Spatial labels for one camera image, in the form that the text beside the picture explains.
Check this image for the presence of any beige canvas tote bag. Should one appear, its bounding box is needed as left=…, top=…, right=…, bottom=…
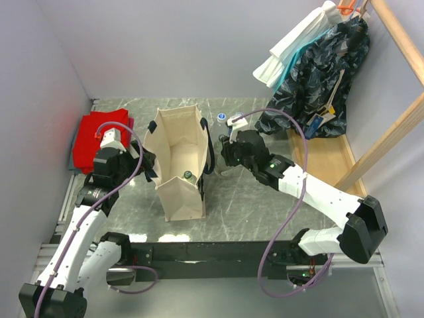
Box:
left=143, top=104, right=215, bottom=222

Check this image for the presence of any green cap bottle front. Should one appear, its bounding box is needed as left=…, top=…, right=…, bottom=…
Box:
left=182, top=170, right=197, bottom=185

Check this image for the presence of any clear bottle white blue cap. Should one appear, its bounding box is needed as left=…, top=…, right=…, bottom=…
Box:
left=217, top=113, right=227, bottom=127

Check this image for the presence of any green cap glass bottle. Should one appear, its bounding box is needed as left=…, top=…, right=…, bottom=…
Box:
left=215, top=165, right=233, bottom=177

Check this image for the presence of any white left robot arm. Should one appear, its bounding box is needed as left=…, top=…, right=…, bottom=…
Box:
left=19, top=140, right=155, bottom=317

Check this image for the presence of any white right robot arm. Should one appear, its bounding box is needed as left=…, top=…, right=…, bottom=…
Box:
left=220, top=130, right=388, bottom=264

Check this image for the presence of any red folded cloth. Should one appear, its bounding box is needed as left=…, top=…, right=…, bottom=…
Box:
left=72, top=109, right=134, bottom=174

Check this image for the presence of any blue hang tag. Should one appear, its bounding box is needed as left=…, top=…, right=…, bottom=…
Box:
left=304, top=114, right=324, bottom=140

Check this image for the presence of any wooden tray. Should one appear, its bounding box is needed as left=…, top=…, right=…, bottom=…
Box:
left=287, top=129, right=367, bottom=197

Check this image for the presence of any white pleated garment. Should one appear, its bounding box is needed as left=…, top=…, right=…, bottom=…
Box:
left=252, top=1, right=342, bottom=88

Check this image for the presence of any dark patterned shirt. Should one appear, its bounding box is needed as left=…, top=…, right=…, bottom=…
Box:
left=255, top=17, right=370, bottom=138

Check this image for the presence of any black base beam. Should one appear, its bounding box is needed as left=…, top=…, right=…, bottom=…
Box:
left=119, top=240, right=327, bottom=280

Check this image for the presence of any teal garment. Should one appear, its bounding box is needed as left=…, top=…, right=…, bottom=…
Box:
left=272, top=27, right=330, bottom=93

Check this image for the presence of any orange clothes hanger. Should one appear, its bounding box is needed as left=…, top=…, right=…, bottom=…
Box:
left=337, top=0, right=356, bottom=16

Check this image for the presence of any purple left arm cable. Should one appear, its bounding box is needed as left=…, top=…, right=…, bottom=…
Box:
left=32, top=122, right=160, bottom=318

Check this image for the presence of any wooden rack frame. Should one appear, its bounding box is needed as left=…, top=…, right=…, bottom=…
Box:
left=337, top=1, right=423, bottom=192

